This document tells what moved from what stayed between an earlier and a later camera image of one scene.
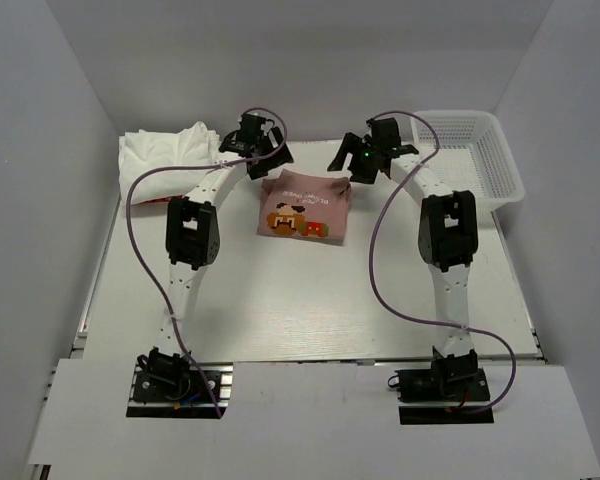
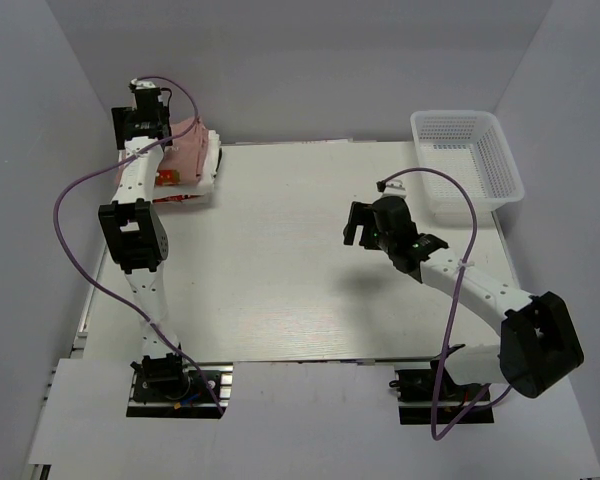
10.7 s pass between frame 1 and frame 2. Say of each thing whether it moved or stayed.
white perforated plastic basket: stayed
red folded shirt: stayed
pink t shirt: moved
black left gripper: moved
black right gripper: moved
